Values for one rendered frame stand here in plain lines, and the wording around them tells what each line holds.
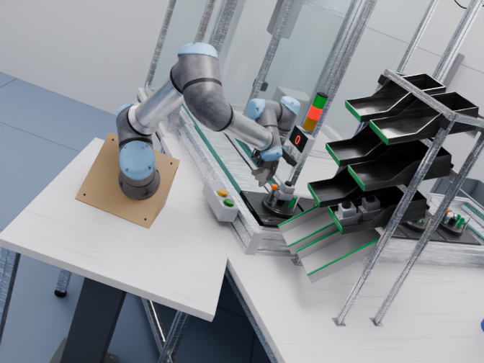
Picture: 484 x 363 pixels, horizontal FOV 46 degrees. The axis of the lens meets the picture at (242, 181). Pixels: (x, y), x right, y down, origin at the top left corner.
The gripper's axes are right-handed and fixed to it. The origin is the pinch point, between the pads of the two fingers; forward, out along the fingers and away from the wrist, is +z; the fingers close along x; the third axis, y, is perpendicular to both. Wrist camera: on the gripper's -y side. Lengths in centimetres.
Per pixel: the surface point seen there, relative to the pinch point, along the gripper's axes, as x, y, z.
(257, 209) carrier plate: 1.8, -1.3, 10.4
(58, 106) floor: -292, 23, 107
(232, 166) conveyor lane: -42.6, -9.7, 15.8
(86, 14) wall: -316, 13, 32
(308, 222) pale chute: 22.7, -9.8, 1.0
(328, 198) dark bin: 29.6, -7.5, -13.6
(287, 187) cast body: 2.1, -10.3, -1.0
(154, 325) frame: -17, 13, 90
